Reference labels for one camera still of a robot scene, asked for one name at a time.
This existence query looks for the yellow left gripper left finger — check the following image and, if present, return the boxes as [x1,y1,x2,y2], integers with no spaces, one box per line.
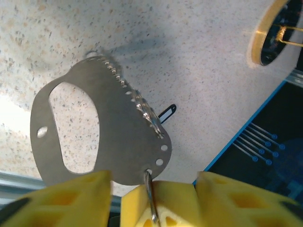
[0,169,112,227]

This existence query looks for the black key tag white label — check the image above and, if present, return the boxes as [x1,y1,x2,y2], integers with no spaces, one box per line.
[157,104,178,124]

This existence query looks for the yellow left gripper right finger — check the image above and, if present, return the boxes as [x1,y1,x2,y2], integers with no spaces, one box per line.
[195,171,303,227]

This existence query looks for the silver split keyring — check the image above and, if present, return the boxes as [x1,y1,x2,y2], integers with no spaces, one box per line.
[143,168,160,224]

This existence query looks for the aluminium extrusion rail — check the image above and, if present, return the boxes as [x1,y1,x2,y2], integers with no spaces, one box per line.
[0,170,124,213]

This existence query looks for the aluminium extrusion post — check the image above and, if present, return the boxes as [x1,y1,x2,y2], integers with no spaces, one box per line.
[285,67,303,88]

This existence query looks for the silver coil wire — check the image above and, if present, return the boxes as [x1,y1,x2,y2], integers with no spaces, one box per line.
[84,50,164,140]

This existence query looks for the grey metal plate with holes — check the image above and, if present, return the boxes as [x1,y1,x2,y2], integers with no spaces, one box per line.
[30,56,173,187]

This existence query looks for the gold wire glass stand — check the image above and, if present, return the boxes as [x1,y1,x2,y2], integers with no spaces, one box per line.
[246,0,303,69]

